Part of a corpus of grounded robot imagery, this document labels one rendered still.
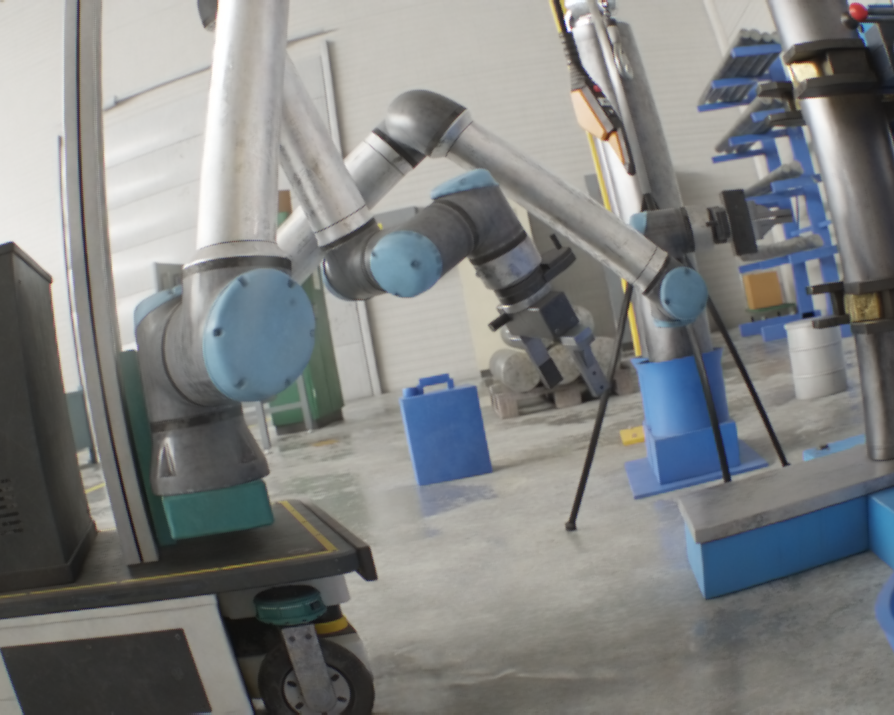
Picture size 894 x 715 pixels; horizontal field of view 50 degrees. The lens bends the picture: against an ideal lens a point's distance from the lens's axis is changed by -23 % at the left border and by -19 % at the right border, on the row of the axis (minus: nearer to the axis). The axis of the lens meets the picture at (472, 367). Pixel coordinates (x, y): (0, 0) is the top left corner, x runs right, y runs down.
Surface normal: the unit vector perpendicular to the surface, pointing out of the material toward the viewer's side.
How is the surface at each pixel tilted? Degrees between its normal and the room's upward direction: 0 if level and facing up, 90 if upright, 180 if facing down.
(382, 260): 115
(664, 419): 90
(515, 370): 90
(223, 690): 90
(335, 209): 101
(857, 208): 90
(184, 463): 70
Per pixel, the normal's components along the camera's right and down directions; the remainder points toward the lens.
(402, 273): -0.55, 0.55
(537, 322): -0.76, 0.56
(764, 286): 0.03, 0.03
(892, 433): -0.64, 0.15
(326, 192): 0.19, 0.19
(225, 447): 0.51, -0.42
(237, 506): 0.26, -0.01
